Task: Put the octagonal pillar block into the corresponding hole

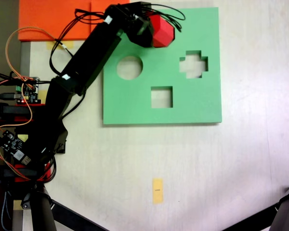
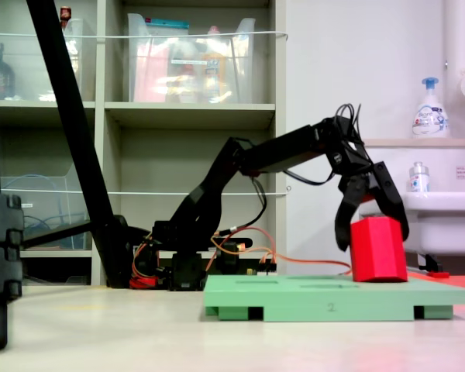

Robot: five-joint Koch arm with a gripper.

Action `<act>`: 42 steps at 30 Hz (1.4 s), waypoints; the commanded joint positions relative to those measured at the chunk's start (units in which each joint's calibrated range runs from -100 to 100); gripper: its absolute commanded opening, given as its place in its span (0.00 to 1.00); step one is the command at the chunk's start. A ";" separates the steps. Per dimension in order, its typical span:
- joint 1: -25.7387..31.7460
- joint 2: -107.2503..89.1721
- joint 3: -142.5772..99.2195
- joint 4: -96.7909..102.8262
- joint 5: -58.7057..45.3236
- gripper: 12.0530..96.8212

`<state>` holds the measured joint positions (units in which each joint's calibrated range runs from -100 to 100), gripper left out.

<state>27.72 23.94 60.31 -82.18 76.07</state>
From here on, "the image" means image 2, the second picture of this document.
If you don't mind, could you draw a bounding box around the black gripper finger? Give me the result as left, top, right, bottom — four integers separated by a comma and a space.
334, 175, 374, 251
370, 161, 411, 240

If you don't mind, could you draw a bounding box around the red octagonal pillar block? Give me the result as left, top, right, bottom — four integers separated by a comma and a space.
350, 215, 408, 284

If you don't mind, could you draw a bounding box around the black clamp block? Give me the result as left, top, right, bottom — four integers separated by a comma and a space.
215, 236, 253, 273

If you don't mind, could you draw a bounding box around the small clear bottle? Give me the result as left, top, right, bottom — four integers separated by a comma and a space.
406, 161, 431, 194

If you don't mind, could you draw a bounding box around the white sink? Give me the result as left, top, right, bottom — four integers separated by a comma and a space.
358, 191, 465, 257

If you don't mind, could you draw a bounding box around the white soap pump bottle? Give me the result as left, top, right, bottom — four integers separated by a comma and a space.
412, 76, 451, 140

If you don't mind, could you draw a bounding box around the green shape sorting board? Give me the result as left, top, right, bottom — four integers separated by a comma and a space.
203, 274, 465, 322

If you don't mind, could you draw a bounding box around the small circuit board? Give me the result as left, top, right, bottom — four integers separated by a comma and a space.
244, 258, 279, 277

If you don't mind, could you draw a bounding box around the orange labelled bottle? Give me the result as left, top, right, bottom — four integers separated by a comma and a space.
201, 25, 229, 104

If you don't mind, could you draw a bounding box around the beige shelf unit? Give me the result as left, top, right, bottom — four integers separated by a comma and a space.
0, 0, 288, 288

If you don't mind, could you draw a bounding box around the clear plastic bin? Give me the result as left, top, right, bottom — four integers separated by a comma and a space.
0, 17, 85, 102
126, 13, 257, 105
0, 162, 93, 251

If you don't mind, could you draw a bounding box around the pink package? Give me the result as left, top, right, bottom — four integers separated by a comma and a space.
133, 38, 171, 102

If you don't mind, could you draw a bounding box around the teal edged package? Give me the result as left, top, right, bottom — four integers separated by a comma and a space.
145, 17, 191, 30

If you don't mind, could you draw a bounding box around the black tripod leg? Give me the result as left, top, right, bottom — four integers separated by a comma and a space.
21, 0, 154, 290

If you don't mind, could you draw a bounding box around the brown bottle with cap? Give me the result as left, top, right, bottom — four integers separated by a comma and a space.
59, 5, 74, 30

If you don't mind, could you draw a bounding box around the dark glass bottle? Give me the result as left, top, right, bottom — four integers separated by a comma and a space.
0, 41, 16, 101

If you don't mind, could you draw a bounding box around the black servo cable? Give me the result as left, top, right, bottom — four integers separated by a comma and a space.
332, 102, 369, 156
215, 173, 268, 236
282, 168, 336, 186

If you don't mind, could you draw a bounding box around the long orange wire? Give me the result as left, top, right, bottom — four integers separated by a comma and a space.
208, 226, 353, 277

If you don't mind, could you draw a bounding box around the white cord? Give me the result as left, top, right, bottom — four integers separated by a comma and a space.
0, 30, 290, 41

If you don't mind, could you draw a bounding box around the thin orange wire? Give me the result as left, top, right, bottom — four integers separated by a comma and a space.
130, 232, 156, 278

